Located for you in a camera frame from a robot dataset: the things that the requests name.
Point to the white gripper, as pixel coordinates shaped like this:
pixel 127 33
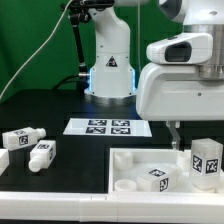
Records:
pixel 175 93

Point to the white square table top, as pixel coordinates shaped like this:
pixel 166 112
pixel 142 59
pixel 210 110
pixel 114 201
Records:
pixel 126 164

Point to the white marker tag sheet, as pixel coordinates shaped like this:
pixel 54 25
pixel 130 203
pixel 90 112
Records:
pixel 108 127

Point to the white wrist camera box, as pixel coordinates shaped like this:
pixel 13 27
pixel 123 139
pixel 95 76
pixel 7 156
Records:
pixel 185 48

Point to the white front fence rail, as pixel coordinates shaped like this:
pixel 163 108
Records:
pixel 116 207

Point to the white fence rail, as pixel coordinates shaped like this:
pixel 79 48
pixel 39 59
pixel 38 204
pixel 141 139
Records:
pixel 116 207
pixel 4 160

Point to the black camera stand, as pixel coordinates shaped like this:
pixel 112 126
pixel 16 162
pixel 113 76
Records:
pixel 77 15

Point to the white left fence rail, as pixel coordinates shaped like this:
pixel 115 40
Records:
pixel 4 160

